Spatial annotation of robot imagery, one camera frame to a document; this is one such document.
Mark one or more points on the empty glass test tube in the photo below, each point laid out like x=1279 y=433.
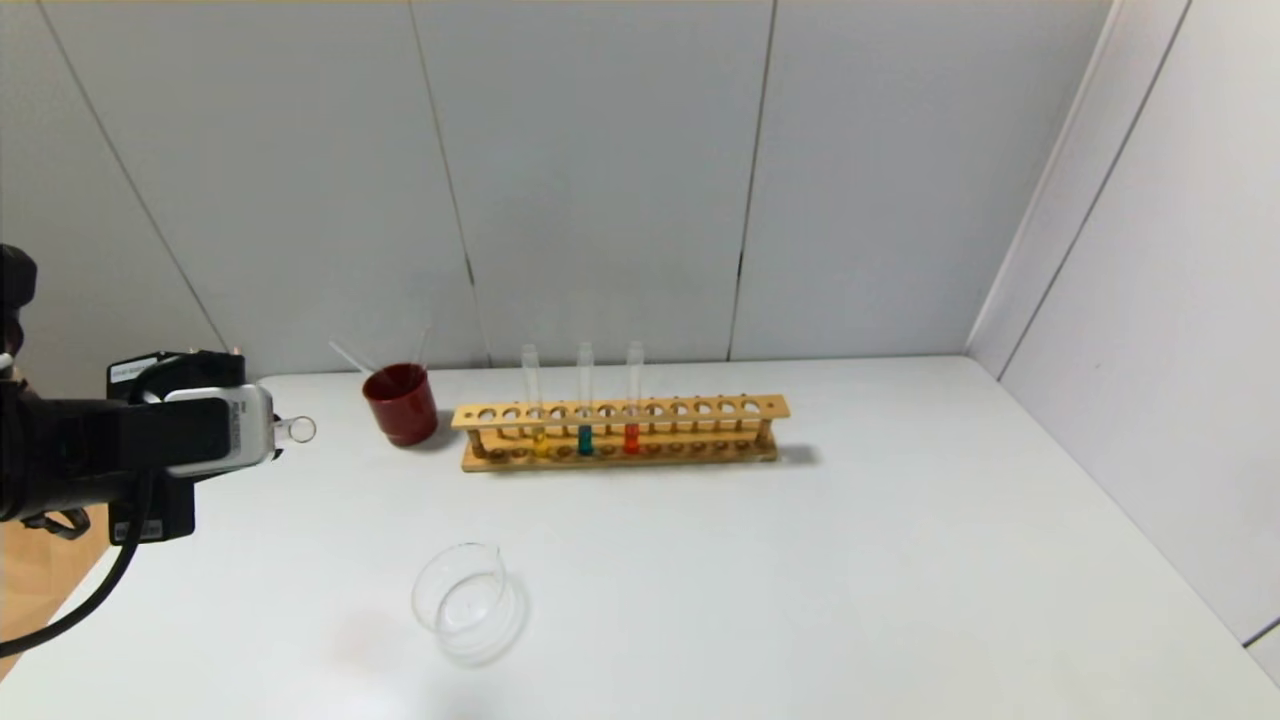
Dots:
x=425 y=345

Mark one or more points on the clear glass dish with spout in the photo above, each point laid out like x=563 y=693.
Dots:
x=468 y=605

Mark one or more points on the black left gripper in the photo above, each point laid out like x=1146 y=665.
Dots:
x=150 y=523

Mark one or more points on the red pigment glass test tube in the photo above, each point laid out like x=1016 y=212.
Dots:
x=632 y=438
x=283 y=430

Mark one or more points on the clear glass stirring rod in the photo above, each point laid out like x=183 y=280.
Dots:
x=350 y=355

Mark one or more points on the blue pigment glass test tube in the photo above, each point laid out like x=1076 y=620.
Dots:
x=585 y=440

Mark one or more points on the yellow pigment glass test tube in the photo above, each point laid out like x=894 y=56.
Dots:
x=540 y=442

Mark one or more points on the wooden test tube rack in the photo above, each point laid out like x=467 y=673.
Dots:
x=680 y=410

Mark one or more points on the dark red plastic cup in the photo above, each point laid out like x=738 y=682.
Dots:
x=400 y=405

